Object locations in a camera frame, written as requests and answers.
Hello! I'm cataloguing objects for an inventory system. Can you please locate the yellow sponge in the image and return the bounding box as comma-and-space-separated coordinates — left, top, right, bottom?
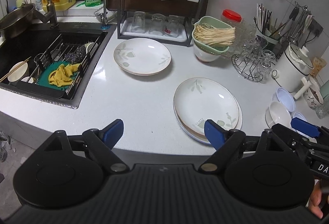
310, 57, 327, 77

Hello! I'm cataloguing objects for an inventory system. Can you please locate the green chopstick holder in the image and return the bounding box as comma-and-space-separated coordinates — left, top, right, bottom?
255, 27, 279, 51

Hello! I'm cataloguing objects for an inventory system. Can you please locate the beige small bowl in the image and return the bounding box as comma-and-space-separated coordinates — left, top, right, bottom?
265, 101, 292, 128

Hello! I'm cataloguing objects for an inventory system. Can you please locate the wire glass cup rack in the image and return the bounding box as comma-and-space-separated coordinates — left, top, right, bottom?
231, 36, 276, 83

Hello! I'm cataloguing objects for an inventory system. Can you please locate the right hand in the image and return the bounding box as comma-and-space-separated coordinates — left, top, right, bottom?
308, 180, 328, 219

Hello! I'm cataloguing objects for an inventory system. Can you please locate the textured clear tumbler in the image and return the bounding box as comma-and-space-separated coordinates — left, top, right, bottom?
316, 101, 329, 119

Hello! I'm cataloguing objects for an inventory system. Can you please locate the light blue plastic bowl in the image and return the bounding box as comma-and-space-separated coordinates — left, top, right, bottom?
272, 87, 295, 113

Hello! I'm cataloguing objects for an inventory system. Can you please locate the clear glass middle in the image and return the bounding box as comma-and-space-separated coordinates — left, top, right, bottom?
149, 13, 165, 36

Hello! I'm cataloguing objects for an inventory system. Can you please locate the wall power outlet strip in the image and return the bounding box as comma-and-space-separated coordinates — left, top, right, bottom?
308, 18, 323, 37

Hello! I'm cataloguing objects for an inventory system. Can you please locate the clear glass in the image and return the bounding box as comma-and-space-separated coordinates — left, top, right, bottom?
131, 11, 146, 33
164, 15, 180, 38
149, 13, 165, 36

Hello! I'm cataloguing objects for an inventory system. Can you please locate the white bowl under strainer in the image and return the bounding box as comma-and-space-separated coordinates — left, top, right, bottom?
193, 43, 220, 63

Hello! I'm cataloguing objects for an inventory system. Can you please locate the blue rimmed floral plate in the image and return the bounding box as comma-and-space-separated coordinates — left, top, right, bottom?
173, 104, 243, 146

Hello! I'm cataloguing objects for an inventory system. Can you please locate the clear glass left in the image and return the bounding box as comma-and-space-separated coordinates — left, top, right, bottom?
131, 11, 146, 33

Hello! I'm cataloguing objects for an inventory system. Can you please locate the large floral white plate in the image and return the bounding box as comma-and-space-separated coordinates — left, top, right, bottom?
173, 78, 240, 136

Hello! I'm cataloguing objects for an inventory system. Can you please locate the white bowl in sink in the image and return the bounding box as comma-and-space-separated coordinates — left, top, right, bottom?
7, 61, 29, 86

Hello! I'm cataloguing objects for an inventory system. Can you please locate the white electric cooking pot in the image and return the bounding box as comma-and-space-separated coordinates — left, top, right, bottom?
272, 43, 313, 93

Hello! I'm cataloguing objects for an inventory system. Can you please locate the green strainer basket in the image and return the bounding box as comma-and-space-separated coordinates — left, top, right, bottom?
192, 16, 235, 55

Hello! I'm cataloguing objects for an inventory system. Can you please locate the black sink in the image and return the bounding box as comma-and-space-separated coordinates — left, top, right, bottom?
1, 22, 116, 109

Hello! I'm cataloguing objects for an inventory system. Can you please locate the floral white plate near rack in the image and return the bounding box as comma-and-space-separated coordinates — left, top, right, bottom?
113, 38, 172, 76

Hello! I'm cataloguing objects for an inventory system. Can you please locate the hanging utensil rack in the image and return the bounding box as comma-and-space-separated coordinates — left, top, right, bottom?
270, 2, 313, 43

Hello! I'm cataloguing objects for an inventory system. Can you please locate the dark frying pan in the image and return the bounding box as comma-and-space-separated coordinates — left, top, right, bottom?
1, 3, 35, 39

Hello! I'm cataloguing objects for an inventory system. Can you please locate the yellow cloth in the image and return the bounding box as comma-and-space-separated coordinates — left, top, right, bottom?
48, 63, 80, 87

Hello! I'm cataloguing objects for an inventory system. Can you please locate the red lid glass jar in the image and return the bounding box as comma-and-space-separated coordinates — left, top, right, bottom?
221, 9, 256, 50

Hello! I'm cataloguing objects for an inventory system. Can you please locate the clear glass right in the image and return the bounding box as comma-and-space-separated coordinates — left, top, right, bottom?
164, 15, 180, 38

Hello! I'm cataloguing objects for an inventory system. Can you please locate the dried noodle bundle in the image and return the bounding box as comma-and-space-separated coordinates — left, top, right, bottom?
193, 23, 235, 46

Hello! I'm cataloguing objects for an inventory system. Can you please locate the white drain tray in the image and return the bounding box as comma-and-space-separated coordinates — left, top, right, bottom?
120, 17, 187, 42

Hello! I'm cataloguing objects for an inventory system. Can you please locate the floral bowl with brown paste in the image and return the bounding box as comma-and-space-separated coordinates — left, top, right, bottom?
303, 76, 323, 110

